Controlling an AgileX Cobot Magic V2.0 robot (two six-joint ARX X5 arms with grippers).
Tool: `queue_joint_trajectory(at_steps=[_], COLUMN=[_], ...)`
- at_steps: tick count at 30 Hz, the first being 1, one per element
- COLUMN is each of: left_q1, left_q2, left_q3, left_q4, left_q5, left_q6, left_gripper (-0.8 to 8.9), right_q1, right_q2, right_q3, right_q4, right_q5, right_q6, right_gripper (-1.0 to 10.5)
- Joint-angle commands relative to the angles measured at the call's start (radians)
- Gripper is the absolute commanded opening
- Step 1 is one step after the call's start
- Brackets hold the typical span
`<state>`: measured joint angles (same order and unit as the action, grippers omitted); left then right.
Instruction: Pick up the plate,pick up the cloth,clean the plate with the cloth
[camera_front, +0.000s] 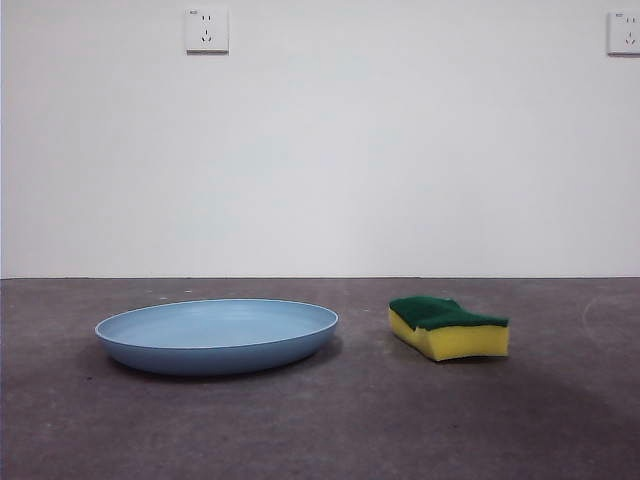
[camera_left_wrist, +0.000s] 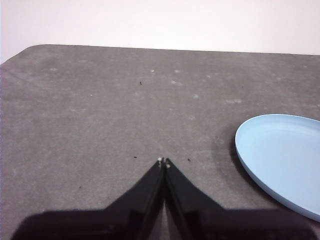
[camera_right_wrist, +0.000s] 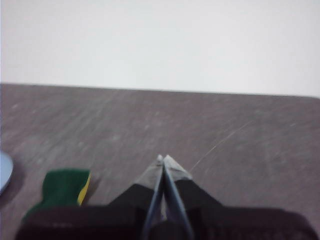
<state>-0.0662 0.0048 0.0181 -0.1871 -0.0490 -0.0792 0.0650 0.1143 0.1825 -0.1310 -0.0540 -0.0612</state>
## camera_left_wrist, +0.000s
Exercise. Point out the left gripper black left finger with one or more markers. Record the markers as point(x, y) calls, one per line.
point(120, 220)

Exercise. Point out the light blue round plate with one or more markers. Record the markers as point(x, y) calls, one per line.
point(282, 155)

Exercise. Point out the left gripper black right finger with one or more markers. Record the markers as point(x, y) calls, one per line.
point(212, 222)

